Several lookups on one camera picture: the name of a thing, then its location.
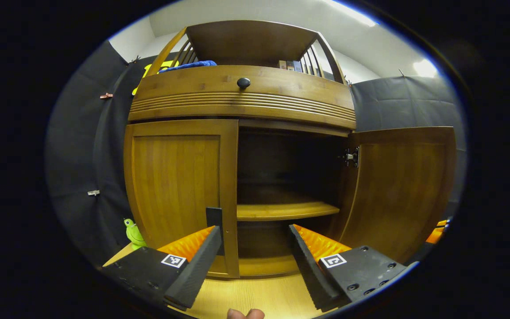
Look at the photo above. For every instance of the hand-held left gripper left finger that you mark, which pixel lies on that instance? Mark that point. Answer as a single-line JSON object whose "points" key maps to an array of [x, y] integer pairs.
{"points": [[197, 266]]}

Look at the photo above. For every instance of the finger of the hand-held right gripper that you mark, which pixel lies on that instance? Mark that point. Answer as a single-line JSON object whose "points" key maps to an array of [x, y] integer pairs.
{"points": [[435, 234]]}

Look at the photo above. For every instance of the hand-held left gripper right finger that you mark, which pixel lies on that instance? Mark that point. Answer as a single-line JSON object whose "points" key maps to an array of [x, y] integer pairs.
{"points": [[310, 270]]}

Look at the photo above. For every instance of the wooden shoe cabinet door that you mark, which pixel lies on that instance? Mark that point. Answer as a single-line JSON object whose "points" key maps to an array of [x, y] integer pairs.
{"points": [[175, 177], [401, 190]]}

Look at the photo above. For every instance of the wooden double-door shoe cabinet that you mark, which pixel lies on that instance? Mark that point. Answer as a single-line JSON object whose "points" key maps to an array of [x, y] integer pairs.
{"points": [[255, 40]]}

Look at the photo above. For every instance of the metal door hinge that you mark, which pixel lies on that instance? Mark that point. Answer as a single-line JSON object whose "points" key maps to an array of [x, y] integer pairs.
{"points": [[351, 156]]}

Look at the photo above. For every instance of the wooden inner shelf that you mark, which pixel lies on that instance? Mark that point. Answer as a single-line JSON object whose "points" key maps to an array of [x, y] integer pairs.
{"points": [[281, 212]]}

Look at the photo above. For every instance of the green toy figure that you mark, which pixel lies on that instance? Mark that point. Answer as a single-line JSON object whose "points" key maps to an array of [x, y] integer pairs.
{"points": [[134, 234]]}

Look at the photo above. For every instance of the small ceiling light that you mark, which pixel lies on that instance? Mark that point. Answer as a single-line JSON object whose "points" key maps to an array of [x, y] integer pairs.
{"points": [[425, 68]]}

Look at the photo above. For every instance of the wooden ribbed drawer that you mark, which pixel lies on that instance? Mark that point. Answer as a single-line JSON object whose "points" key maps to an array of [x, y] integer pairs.
{"points": [[281, 93]]}

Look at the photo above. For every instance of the black round drawer knob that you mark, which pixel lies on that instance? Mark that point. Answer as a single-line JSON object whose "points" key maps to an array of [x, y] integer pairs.
{"points": [[243, 83]]}

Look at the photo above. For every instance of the red clip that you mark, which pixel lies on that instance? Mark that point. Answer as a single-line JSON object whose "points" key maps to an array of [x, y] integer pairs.
{"points": [[106, 95]]}

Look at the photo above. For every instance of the blue cloth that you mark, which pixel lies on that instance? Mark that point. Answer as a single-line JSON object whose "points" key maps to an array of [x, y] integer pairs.
{"points": [[193, 64]]}

